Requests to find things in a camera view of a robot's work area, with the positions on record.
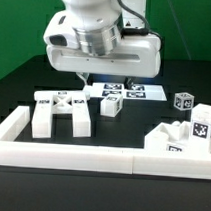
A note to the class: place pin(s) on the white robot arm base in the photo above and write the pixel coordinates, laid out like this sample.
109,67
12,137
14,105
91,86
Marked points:
132,21

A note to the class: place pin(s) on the small white marker cube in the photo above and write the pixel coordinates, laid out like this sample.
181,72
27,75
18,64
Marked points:
183,101

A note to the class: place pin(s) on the white U-shaped boundary frame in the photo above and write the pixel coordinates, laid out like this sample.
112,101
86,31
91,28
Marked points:
94,158

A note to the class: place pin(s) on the white chair back piece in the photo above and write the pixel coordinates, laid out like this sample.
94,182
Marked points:
50,103

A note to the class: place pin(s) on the white marker sheet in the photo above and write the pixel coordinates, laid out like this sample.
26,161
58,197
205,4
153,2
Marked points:
137,91

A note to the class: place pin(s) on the white chair seat piece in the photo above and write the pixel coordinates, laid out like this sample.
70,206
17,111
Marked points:
168,137

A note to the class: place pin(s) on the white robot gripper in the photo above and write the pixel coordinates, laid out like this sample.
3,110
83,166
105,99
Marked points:
101,50

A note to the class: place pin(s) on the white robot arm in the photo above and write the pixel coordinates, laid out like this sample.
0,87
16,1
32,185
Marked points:
88,13

